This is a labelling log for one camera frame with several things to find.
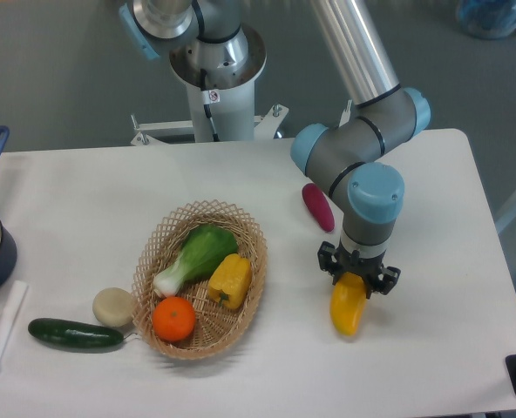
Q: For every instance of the white rolled cloth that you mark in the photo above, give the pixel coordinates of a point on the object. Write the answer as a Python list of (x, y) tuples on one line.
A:
[(10, 312)]

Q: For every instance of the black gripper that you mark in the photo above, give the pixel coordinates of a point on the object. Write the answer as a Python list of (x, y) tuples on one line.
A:
[(336, 261)]

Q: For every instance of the green bok choy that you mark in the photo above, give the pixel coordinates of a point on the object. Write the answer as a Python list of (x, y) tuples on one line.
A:
[(204, 249)]

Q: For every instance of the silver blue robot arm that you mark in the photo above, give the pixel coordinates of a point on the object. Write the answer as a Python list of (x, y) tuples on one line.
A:
[(218, 58)]

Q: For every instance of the beige round cake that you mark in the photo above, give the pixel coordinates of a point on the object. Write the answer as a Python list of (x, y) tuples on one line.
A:
[(112, 307)]

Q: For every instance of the blue plastic bag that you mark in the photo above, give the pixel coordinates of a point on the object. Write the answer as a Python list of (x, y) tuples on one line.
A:
[(489, 20)]

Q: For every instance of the yellow mango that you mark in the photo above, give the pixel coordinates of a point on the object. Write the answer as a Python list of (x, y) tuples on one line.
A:
[(347, 303)]

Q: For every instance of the dark green cucumber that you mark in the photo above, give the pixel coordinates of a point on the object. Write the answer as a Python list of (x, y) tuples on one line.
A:
[(74, 335)]

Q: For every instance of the purple sweet potato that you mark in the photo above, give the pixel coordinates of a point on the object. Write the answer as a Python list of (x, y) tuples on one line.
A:
[(318, 207)]

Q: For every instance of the yellow bell pepper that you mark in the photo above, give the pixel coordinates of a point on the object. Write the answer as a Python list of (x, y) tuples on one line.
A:
[(229, 284)]

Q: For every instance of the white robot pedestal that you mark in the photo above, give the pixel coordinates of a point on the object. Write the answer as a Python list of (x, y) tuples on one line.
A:
[(222, 115)]

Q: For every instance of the orange tangerine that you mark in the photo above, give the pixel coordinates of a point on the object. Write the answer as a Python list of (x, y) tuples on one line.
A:
[(173, 319)]

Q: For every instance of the woven wicker basket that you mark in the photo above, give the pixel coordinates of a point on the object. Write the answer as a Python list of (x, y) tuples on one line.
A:
[(216, 328)]

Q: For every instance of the white metal base frame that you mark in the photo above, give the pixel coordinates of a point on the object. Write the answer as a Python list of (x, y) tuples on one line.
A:
[(266, 127)]

